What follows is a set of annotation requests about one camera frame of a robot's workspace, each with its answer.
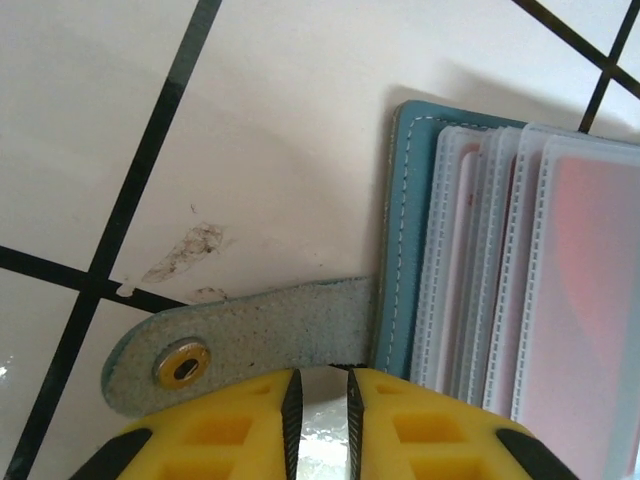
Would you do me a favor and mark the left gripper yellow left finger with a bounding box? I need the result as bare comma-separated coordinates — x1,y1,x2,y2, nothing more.
69,368,305,480

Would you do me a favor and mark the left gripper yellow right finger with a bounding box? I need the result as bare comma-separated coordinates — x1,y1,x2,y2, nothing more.
346,367,581,480

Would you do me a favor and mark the red credit card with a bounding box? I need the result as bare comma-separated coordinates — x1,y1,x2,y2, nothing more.
542,152,640,480

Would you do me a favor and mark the teal leather card holder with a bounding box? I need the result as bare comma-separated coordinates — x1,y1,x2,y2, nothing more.
101,98,640,480

